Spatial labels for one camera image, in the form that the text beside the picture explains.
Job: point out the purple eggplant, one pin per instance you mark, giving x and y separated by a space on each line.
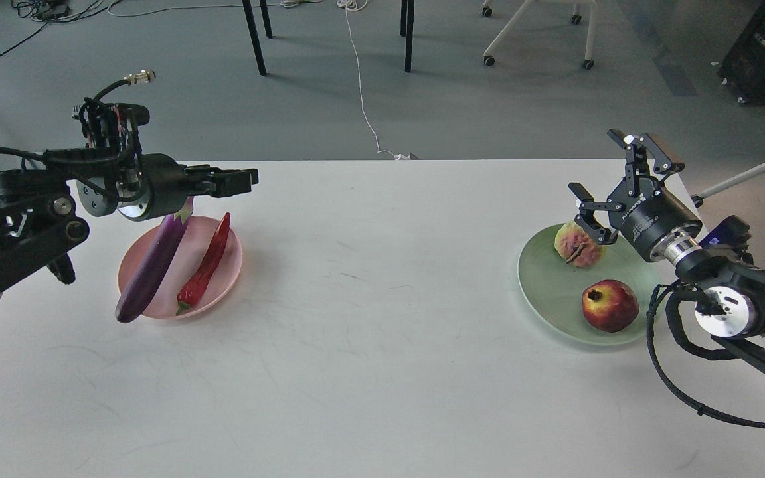
146 280

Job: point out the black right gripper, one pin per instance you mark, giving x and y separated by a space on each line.
650 212

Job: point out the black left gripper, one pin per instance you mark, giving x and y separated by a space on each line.
160 185

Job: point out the red pomegranate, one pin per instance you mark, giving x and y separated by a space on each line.
610 305

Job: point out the green plate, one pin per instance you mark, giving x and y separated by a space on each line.
554 289

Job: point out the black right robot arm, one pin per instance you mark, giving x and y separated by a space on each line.
715 308

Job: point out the red chili pepper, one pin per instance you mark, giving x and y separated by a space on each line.
194 289

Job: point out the black table legs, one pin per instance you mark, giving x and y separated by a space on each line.
407 21

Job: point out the pink plate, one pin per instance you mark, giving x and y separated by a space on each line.
188 257

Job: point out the yellow green custard apple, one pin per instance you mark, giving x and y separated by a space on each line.
575 247

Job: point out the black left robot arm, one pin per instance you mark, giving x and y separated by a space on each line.
38 220

